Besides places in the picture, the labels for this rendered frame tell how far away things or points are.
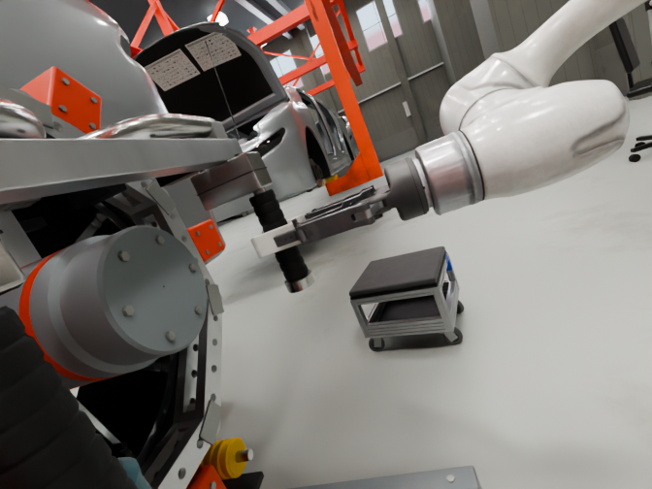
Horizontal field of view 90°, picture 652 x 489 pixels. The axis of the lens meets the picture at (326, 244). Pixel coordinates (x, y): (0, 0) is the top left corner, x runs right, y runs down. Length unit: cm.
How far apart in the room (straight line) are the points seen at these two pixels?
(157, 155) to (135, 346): 17
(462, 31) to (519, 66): 1324
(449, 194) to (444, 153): 5
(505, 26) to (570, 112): 776
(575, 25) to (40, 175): 57
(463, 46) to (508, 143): 1331
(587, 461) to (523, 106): 92
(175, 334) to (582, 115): 45
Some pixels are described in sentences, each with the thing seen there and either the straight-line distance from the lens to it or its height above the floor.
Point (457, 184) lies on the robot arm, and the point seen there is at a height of 82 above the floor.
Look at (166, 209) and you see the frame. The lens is 63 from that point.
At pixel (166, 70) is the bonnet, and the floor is 229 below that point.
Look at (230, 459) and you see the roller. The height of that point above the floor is 52.
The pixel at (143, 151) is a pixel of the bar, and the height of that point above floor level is 97.
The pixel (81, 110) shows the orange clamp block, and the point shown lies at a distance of 62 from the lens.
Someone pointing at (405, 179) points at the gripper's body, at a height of 85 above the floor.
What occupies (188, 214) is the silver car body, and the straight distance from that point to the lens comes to 118.
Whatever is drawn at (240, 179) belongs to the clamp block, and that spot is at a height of 92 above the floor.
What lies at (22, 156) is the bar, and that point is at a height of 97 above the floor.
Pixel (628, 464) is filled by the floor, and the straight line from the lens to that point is 116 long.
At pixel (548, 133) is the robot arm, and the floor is 84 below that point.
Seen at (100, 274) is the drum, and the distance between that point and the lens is 32.
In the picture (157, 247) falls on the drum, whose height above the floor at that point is 89.
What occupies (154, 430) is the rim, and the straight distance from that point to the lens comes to 64.
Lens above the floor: 90
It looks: 13 degrees down
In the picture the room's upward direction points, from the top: 23 degrees counter-clockwise
